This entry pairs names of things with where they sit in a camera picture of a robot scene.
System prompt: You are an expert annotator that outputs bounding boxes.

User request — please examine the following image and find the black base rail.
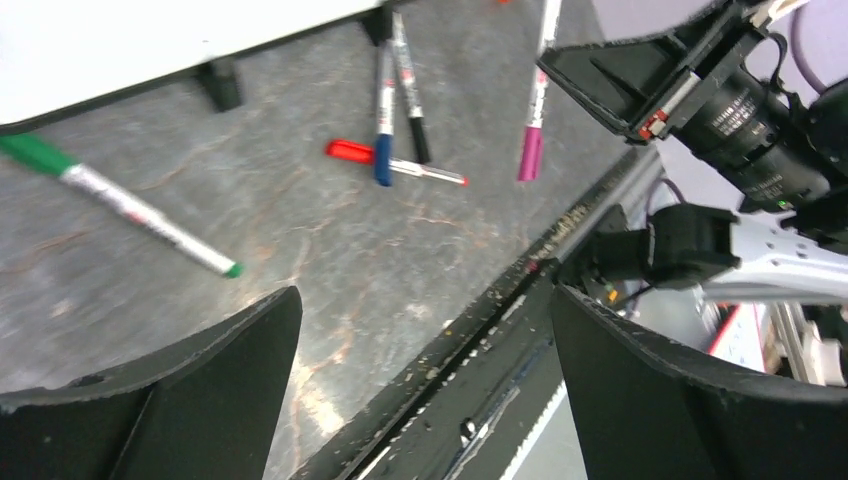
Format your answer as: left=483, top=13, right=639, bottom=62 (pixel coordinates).
left=297, top=147, right=662, bottom=479

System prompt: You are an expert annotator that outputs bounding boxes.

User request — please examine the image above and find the green whiteboard marker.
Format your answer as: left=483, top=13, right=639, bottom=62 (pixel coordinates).
left=1, top=134, right=243, bottom=279

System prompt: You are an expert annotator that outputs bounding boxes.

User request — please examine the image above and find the red whiteboard marker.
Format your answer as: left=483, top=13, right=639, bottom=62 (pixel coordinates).
left=324, top=139, right=469, bottom=187

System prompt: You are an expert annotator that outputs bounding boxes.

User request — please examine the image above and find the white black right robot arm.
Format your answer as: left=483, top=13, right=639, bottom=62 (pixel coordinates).
left=537, top=1, right=847, bottom=309

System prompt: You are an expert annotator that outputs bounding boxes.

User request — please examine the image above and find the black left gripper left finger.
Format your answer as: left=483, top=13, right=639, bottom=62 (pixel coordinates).
left=1, top=287, right=303, bottom=479

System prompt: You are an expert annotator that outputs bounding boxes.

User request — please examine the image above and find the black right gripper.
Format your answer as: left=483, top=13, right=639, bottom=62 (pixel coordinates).
left=537, top=1, right=847, bottom=213

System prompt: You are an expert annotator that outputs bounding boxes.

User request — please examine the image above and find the pink whiteboard marker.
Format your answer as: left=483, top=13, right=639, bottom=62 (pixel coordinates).
left=517, top=0, right=562, bottom=182

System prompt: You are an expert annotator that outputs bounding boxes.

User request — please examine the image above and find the blue whiteboard marker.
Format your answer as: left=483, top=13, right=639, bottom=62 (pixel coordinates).
left=374, top=40, right=395, bottom=187

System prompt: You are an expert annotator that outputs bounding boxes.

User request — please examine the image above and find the black whiteboard marker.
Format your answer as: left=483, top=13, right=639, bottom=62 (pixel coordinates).
left=392, top=11, right=431, bottom=164

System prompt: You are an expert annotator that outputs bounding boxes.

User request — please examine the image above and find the white whiteboard black frame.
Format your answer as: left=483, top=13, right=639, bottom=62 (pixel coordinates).
left=1, top=0, right=378, bottom=134

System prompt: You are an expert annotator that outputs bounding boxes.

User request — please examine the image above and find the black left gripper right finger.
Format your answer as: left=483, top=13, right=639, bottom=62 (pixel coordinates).
left=551, top=286, right=847, bottom=479

